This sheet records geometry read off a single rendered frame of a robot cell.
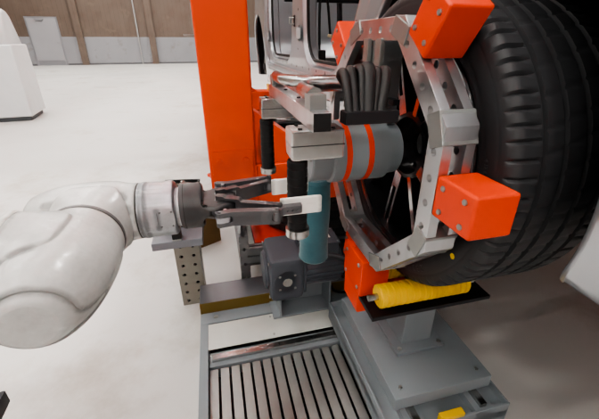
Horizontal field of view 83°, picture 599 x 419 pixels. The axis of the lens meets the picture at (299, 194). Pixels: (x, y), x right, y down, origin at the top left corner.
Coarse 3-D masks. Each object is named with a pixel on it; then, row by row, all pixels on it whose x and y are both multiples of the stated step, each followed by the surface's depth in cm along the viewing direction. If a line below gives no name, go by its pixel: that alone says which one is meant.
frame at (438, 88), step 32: (352, 32) 78; (384, 32) 65; (352, 64) 85; (416, 64) 56; (448, 64) 55; (448, 96) 55; (448, 128) 50; (448, 160) 53; (352, 192) 100; (352, 224) 93; (416, 224) 61; (384, 256) 74; (416, 256) 62
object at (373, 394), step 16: (336, 304) 130; (336, 320) 122; (352, 336) 117; (352, 352) 108; (352, 368) 110; (368, 368) 105; (368, 384) 98; (368, 400) 99; (384, 400) 96; (432, 400) 96; (448, 400) 96; (464, 400) 95; (480, 400) 92; (496, 400) 96; (384, 416) 90; (400, 416) 91; (416, 416) 89; (432, 416) 92; (448, 416) 89; (464, 416) 90; (480, 416) 92; (496, 416) 94
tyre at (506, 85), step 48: (528, 0) 58; (480, 48) 53; (528, 48) 52; (576, 48) 53; (480, 96) 54; (528, 96) 49; (576, 96) 51; (480, 144) 55; (528, 144) 49; (576, 144) 51; (528, 192) 51; (576, 192) 55; (480, 240) 57; (528, 240) 58; (576, 240) 61
